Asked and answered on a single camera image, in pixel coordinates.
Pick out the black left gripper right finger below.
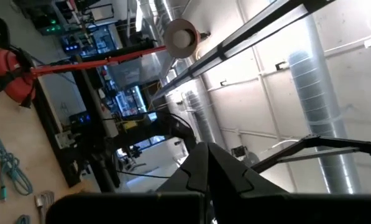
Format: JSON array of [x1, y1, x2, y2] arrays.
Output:
[[208, 142, 288, 200]]

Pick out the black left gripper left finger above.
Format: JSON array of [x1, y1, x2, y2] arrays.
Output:
[[155, 142, 210, 200]]

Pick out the black-white braided USB cable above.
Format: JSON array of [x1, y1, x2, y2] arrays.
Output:
[[34, 190, 55, 220]]

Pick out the teal braided USB cable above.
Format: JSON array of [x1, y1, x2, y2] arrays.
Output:
[[0, 126, 34, 202]]

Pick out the red desk lamp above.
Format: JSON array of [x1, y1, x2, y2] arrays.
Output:
[[0, 17, 202, 108]]

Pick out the silver ventilation duct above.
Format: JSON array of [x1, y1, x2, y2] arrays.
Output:
[[185, 89, 219, 144], [288, 14, 363, 194]]

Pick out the black lamp power cord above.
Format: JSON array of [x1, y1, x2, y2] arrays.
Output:
[[0, 15, 39, 108]]

